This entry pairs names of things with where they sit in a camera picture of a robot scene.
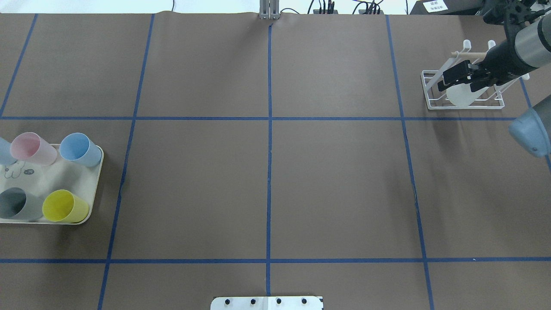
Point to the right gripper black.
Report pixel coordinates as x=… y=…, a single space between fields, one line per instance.
x=500 y=60

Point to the white plastic cup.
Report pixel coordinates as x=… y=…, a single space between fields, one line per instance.
x=461 y=95

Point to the blue plastic cup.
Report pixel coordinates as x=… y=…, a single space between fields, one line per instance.
x=79 y=149
x=5 y=154

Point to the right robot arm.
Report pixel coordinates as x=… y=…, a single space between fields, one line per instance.
x=525 y=50

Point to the yellow plastic cup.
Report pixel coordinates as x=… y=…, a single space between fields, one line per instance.
x=62 y=206

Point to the pink plastic cup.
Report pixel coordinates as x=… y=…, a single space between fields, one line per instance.
x=32 y=148

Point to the grey plastic cup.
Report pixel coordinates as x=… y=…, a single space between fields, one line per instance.
x=17 y=204

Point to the cream plastic tray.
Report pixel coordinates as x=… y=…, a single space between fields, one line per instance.
x=40 y=181

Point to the white wire cup rack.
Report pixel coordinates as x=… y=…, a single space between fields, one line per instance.
x=492 y=99

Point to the aluminium frame post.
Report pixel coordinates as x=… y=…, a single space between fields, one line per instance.
x=269 y=10

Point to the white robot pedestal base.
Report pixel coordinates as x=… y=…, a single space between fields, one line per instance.
x=268 y=303

